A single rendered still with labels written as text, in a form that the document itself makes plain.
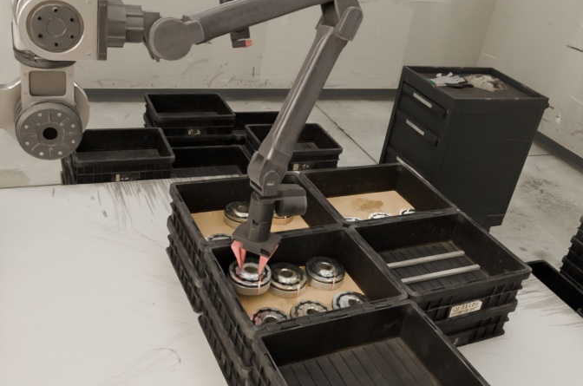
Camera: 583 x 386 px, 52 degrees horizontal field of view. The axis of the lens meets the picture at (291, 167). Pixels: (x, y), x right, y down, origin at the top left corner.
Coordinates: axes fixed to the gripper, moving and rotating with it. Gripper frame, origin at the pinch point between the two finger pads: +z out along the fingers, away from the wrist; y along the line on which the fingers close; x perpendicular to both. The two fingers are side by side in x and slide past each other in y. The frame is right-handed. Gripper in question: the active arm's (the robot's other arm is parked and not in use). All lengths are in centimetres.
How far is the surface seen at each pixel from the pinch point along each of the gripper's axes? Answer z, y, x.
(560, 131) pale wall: 67, -116, -379
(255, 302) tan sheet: 7.4, -3.4, 2.5
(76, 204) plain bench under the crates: 21, 68, -27
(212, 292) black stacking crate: 7.0, 6.8, 5.3
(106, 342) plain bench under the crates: 21.0, 26.1, 18.5
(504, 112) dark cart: 6, -57, -189
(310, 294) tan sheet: 7.2, -14.1, -7.0
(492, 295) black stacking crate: 2, -57, -26
